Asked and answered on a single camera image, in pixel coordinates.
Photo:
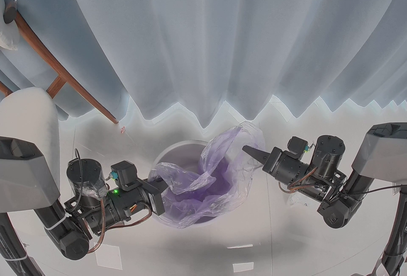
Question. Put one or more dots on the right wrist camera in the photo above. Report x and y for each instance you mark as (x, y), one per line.
(297, 146)

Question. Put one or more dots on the pale blue curtain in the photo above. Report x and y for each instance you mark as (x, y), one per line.
(206, 29)

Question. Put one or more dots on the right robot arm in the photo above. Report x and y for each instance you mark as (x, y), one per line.
(378, 153)

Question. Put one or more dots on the white cushioned wooden chair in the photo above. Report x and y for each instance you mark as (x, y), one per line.
(31, 115)

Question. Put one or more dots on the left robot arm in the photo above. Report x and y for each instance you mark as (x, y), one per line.
(25, 179)

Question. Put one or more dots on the white trash bin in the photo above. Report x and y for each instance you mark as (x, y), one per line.
(178, 150)

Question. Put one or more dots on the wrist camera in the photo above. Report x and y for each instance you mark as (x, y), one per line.
(297, 146)
(124, 173)

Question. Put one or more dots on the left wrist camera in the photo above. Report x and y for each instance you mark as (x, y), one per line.
(124, 173)

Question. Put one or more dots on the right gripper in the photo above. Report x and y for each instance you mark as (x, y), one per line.
(286, 168)

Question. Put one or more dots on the crumpled white paper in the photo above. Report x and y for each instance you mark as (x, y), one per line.
(297, 200)

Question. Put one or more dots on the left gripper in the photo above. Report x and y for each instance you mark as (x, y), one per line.
(136, 201)

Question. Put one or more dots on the purple plastic bag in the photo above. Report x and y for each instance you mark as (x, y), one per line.
(216, 179)

